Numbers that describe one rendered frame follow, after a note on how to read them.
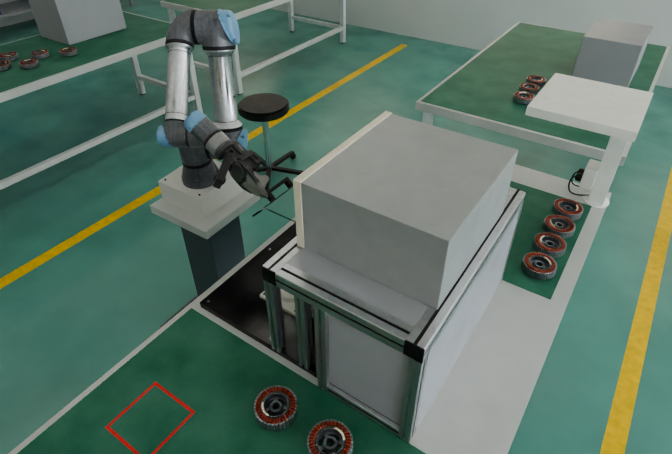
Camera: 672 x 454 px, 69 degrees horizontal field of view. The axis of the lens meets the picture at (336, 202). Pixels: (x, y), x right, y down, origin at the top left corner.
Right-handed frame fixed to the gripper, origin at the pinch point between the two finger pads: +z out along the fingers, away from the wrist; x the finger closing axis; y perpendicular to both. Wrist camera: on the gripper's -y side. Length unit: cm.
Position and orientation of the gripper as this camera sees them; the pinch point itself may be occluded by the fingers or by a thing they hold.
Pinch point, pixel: (262, 195)
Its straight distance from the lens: 156.3
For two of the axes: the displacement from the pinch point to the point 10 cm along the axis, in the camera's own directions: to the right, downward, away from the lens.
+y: 5.7, -4.9, 6.6
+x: -4.1, 5.3, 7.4
